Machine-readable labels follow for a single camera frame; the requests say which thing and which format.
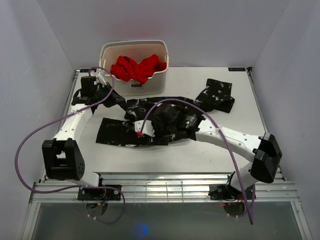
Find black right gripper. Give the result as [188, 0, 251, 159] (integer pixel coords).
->
[147, 116, 176, 146]

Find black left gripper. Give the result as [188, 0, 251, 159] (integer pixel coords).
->
[93, 82, 125, 108]

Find black white patterned trousers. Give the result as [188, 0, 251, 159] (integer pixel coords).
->
[96, 78, 235, 147]

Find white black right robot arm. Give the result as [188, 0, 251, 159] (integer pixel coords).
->
[150, 103, 282, 199]

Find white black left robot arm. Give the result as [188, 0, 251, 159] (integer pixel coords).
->
[42, 75, 126, 200]

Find red crumpled garment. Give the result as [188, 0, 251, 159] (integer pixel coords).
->
[110, 54, 167, 85]

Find cream perforated plastic basket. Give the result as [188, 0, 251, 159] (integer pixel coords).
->
[99, 39, 169, 96]

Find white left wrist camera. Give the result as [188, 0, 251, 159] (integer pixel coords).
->
[88, 68, 109, 86]

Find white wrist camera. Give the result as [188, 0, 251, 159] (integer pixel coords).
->
[88, 68, 109, 86]
[134, 120, 155, 137]

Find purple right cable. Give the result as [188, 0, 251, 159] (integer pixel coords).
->
[139, 97, 256, 225]

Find purple cable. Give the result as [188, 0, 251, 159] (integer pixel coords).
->
[139, 97, 256, 225]
[14, 66, 126, 225]

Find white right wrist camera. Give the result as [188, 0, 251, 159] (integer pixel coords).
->
[134, 120, 155, 137]

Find aluminium rail frame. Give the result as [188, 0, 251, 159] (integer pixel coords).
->
[29, 172, 300, 204]

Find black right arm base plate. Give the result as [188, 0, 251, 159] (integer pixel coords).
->
[208, 184, 244, 201]

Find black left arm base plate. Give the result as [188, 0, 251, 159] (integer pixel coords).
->
[77, 184, 122, 201]

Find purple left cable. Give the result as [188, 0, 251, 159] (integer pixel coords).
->
[14, 66, 126, 225]

